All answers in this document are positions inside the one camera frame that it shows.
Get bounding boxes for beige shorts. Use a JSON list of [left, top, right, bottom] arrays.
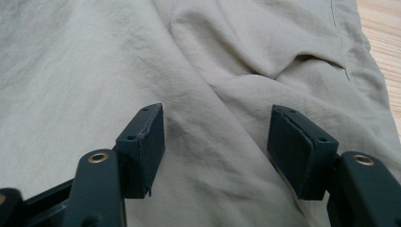
[[0, 0, 401, 227]]

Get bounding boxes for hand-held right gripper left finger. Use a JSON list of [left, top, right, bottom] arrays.
[[114, 102, 166, 200]]

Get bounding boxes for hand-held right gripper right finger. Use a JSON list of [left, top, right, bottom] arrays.
[[267, 104, 340, 201]]

